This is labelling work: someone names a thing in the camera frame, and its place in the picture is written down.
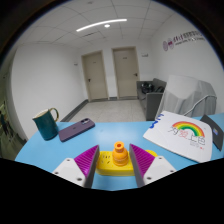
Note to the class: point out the grey sofa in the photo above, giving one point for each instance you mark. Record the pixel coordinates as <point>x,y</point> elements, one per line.
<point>151,103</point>

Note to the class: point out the small round ceiling light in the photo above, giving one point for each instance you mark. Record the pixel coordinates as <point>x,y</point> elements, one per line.
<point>107,25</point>

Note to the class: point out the beige door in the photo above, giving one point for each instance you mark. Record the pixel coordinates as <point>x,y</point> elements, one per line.
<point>95,76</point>
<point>126,71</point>

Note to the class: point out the orange charger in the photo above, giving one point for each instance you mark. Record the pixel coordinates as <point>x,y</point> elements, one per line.
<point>120,157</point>

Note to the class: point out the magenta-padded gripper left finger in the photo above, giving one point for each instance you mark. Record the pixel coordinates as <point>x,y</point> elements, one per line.
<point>71,170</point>

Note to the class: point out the yellow power strip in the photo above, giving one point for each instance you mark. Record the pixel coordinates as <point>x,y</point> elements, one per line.
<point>107,168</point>

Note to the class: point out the white rainbow-printed paper bag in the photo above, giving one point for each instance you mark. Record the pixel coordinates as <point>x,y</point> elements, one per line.
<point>176,136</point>

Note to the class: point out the purple smartphone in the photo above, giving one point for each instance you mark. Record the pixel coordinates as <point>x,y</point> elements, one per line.
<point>76,130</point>

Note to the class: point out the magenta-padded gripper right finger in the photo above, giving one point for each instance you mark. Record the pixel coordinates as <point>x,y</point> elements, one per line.
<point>156,166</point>

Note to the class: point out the long ceiling light strip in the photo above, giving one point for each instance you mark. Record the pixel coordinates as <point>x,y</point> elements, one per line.
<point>100,23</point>

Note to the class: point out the dark grey tablet case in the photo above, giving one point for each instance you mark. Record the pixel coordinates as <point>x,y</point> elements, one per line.
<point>215,131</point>

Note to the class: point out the wall logo sign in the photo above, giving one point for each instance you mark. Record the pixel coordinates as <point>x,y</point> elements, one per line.
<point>181,40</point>

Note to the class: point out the grey cloth-covered furniture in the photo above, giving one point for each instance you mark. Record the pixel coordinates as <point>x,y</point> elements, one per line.
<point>186,93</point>

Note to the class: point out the black bag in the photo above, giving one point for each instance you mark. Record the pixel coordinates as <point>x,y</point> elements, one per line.
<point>146,88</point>

